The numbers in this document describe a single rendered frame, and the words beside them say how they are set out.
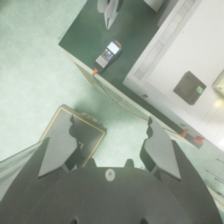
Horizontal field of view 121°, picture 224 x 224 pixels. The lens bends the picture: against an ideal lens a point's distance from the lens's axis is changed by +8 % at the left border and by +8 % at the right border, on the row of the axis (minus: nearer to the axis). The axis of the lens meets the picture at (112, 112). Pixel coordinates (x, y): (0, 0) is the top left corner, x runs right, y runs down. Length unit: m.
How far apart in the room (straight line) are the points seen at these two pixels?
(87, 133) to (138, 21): 1.08
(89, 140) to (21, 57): 1.71
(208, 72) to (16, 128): 2.33
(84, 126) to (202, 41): 1.11
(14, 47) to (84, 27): 1.61
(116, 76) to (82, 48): 0.26
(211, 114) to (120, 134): 1.04
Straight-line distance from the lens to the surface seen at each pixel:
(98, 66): 0.46
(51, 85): 1.55
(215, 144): 0.73
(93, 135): 0.95
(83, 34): 0.62
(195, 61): 0.60
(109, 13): 0.39
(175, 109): 0.47
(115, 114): 1.19
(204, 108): 0.61
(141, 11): 0.75
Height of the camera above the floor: 1.17
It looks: 85 degrees down
